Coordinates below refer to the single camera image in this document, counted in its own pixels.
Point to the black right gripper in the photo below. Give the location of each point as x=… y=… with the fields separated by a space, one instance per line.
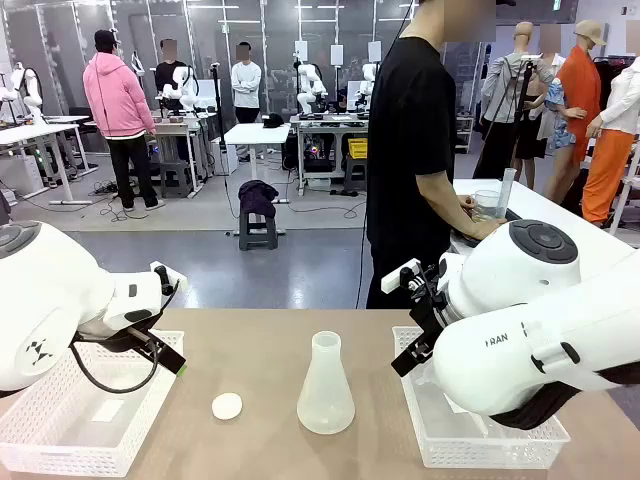
x=429 y=315

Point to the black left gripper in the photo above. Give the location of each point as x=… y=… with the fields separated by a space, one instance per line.
x=112 y=342

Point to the white round flask cap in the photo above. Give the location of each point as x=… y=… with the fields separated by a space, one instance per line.
x=227 y=406

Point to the translucent plastic erlenmeyer flask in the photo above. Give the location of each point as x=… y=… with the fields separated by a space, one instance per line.
x=326 y=400

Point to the white perforated plastic basket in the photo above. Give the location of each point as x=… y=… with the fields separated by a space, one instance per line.
x=75 y=440
x=450 y=445

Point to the clear plastic beaker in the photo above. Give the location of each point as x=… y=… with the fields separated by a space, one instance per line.
x=486 y=205

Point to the translucent graduated cylinder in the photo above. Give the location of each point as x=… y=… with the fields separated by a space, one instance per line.
x=506 y=195

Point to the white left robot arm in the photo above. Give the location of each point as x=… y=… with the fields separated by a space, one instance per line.
x=55 y=300

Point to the person's right forearm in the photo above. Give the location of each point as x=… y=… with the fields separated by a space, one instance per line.
x=442 y=200

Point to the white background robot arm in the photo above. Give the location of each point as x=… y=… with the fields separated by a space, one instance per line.
x=311 y=90
x=182 y=90
x=31 y=95
x=367 y=85

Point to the person's right hand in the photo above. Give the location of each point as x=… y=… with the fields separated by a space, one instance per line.
x=484 y=230

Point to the person's left hand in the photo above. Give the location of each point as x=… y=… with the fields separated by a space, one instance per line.
x=467 y=205

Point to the black rectangular tray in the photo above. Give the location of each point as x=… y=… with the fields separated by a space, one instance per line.
x=460 y=235

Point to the grey step stool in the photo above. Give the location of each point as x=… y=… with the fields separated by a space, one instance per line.
x=356 y=172
x=176 y=180
x=257 y=235

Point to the dark cloth bundle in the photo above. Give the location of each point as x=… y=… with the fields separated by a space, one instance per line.
x=257 y=197

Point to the yellow plastic crate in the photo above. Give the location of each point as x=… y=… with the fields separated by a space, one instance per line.
x=358 y=148

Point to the shoe rack with shoes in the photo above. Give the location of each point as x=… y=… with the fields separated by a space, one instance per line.
x=465 y=135

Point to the person in black t-shirt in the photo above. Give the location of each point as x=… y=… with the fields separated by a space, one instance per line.
x=405 y=125

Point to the black pole stand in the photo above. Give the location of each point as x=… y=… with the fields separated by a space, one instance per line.
x=219 y=125

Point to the white standing desk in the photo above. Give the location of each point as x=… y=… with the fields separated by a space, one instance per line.
x=257 y=134

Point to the white long desk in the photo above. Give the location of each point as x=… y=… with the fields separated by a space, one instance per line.
x=35 y=132

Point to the black cap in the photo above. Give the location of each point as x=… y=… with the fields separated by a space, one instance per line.
x=273 y=121

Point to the person in pink hoodie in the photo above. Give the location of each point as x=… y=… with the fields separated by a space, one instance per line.
x=117 y=95

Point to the figure in blue floral dress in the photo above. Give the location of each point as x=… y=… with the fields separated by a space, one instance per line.
x=557 y=125

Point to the mannequin in orange trousers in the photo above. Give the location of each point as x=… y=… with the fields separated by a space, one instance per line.
x=607 y=165

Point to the person in black white shirt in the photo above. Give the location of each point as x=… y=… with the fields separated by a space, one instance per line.
x=167 y=75

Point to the person in white long-sleeve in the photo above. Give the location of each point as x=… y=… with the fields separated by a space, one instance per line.
x=246 y=85

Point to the mannequin in grey shirt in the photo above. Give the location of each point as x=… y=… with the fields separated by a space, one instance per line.
x=505 y=85

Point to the mannequin in orange robe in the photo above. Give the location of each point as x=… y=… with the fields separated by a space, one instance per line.
x=580 y=90

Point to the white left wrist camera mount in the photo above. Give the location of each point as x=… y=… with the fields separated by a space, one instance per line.
x=172 y=275

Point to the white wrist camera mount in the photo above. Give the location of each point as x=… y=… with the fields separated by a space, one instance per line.
x=172 y=275
x=400 y=275

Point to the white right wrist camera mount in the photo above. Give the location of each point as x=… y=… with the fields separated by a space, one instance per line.
x=400 y=275

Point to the black camera tripod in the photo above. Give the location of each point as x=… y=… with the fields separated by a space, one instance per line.
x=520 y=100

